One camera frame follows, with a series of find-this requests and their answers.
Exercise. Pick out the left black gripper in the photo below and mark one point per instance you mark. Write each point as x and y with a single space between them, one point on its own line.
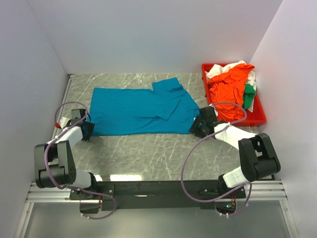
90 127

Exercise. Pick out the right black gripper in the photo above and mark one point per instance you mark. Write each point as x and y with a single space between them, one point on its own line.
194 127

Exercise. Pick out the blue t shirt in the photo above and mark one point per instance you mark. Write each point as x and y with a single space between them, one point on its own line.
165 108

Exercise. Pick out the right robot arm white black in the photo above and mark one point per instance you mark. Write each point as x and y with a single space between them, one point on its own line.
258 158

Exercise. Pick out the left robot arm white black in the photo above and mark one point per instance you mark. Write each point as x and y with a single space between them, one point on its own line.
54 162

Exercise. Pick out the orange t shirt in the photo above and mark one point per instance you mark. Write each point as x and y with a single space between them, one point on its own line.
227 91

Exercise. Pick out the red plastic bin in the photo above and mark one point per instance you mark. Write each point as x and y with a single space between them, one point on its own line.
255 118

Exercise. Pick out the white t shirt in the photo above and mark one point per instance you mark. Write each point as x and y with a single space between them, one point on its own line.
217 69

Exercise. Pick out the green t shirt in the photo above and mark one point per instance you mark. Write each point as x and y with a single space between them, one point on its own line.
248 97

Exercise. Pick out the black base beam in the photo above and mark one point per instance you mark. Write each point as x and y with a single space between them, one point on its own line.
161 194

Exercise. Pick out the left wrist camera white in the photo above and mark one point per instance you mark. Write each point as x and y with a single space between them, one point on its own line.
62 123

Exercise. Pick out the aluminium rail frame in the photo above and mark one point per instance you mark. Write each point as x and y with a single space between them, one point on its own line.
49 213

